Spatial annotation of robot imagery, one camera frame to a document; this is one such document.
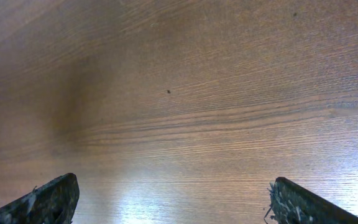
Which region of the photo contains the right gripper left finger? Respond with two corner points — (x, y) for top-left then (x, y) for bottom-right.
(0, 173), (80, 224)

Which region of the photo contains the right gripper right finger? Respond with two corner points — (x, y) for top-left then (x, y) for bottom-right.
(264, 177), (358, 224)

